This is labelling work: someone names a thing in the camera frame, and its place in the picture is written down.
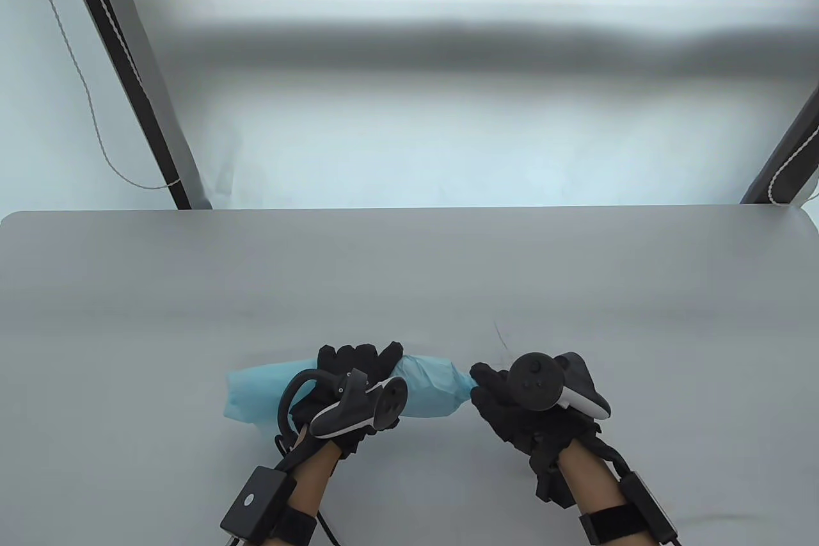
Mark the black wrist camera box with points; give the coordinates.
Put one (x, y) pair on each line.
(257, 501)
(649, 507)

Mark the black and white controller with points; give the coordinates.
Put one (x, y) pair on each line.
(358, 408)
(537, 383)

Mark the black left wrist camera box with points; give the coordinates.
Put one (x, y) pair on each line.
(257, 501)

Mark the black frame pole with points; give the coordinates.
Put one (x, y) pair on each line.
(137, 79)
(784, 152)

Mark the person's left forearm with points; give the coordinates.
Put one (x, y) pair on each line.
(315, 472)

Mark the person's left middle finger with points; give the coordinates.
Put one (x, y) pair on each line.
(370, 359)

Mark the person's right forearm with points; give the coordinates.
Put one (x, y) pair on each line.
(588, 475)

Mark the person's right fingers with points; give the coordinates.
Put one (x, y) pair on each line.
(489, 381)

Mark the light blue cloth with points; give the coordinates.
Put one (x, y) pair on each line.
(430, 389)

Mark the person's left little finger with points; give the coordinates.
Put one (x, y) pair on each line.
(327, 358)

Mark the person's left hand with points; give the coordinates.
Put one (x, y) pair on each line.
(306, 406)

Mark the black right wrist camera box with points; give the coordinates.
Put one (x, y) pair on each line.
(649, 507)

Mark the person's right hand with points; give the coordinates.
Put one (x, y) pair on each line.
(519, 425)

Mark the black and white right controller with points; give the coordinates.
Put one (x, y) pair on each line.
(537, 383)

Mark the black and white left controller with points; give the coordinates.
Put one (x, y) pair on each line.
(358, 408)

